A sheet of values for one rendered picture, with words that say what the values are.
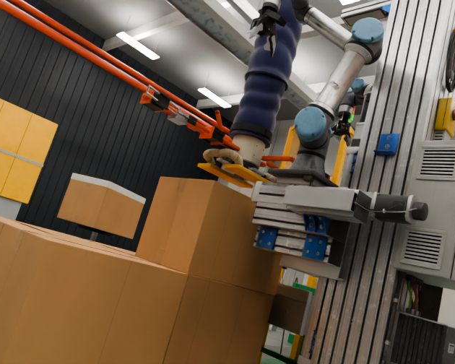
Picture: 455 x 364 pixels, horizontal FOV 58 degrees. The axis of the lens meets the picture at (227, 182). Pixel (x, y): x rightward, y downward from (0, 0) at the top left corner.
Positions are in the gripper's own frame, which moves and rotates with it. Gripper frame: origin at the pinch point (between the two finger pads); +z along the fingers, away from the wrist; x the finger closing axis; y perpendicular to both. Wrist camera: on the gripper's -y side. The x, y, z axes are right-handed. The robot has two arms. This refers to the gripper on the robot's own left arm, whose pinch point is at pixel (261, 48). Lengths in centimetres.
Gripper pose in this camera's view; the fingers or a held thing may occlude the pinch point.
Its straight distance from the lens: 183.1
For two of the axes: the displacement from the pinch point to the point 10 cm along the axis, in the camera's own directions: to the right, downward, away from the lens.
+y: -6.9, -0.5, 7.2
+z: -2.7, 9.4, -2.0
